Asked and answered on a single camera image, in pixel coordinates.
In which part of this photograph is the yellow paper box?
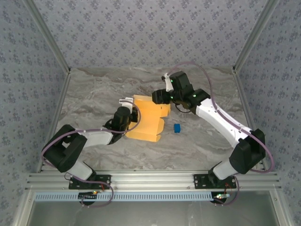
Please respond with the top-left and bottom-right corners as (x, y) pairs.
(124, 94), (172, 143)

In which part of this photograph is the aluminium mounting beam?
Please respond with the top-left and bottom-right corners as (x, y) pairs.
(25, 171), (282, 190)

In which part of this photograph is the small black adapter board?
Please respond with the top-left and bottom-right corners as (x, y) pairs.
(78, 192), (98, 201)
(213, 193), (230, 204)

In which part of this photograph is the grey metal panel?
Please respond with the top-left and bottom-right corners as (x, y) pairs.
(13, 190), (291, 226)

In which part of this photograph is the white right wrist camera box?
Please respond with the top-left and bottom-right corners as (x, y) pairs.
(160, 72), (174, 93)

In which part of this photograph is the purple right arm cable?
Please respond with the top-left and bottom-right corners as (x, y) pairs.
(168, 61), (275, 207)

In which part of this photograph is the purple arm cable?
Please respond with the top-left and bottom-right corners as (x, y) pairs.
(168, 61), (275, 207)
(40, 105), (142, 208)

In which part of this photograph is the aluminium table side rail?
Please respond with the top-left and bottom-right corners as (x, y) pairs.
(232, 68), (269, 172)
(35, 69), (72, 174)

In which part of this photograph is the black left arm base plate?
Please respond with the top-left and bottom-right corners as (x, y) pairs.
(68, 174), (112, 190)

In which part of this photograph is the grey slotted cable duct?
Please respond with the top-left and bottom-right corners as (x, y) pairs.
(34, 191), (213, 202)

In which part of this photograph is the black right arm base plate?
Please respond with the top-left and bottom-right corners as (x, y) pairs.
(192, 173), (237, 190)

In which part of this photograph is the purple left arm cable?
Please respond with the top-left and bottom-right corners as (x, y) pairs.
(40, 105), (142, 208)

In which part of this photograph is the aluminium frame post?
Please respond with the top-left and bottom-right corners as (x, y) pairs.
(232, 0), (281, 74)
(22, 0), (72, 75)

